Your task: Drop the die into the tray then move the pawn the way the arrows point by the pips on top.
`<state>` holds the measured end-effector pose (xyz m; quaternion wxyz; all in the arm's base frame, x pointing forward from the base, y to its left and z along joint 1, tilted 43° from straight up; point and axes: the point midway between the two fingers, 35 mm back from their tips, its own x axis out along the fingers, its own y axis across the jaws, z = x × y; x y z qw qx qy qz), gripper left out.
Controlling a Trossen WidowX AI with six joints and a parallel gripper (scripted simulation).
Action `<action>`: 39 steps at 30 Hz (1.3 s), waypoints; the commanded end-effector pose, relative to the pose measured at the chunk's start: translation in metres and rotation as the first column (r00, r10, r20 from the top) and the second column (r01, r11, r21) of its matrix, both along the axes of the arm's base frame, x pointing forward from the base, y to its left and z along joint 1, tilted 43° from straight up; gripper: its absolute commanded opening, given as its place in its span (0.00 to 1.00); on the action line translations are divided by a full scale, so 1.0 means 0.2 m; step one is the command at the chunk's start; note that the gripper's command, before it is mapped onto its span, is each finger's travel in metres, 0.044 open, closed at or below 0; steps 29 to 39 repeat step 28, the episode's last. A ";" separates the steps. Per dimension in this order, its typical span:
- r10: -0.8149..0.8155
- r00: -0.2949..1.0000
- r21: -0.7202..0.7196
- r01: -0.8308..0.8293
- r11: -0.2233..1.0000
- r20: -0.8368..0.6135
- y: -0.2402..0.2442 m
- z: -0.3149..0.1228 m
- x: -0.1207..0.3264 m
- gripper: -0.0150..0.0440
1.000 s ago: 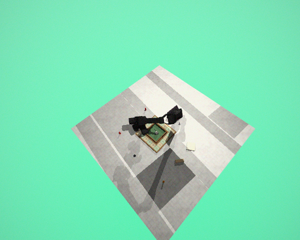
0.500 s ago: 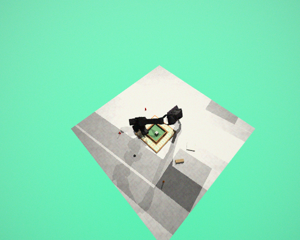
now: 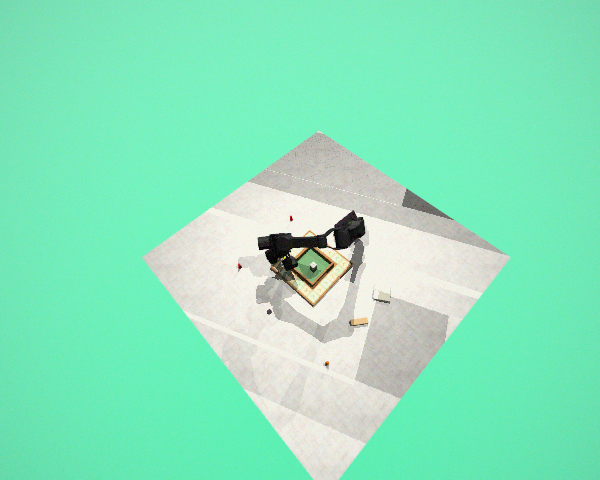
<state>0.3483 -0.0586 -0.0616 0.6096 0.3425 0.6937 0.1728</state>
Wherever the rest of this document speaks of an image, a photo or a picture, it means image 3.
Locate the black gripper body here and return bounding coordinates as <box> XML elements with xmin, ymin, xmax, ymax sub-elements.
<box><xmin>280</xmin><ymin>249</ymin><xmax>298</xmax><ymax>271</ymax></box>

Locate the tan rectangular block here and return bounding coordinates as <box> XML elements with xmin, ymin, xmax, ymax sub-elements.
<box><xmin>350</xmin><ymin>317</ymin><xmax>368</xmax><ymax>326</ymax></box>

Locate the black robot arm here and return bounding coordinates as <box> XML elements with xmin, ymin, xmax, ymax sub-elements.
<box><xmin>257</xmin><ymin>217</ymin><xmax>365</xmax><ymax>264</ymax></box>

